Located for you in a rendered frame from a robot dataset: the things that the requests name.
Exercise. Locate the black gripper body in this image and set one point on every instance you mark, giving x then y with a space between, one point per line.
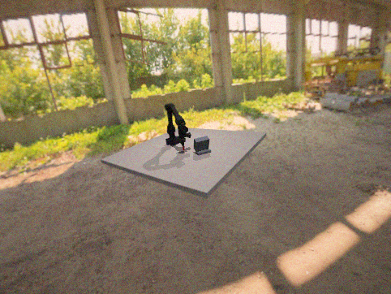
181 137

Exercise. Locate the grey sloped panel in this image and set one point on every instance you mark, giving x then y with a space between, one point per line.
201 145

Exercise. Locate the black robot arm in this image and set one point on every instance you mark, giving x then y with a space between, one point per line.
170 108

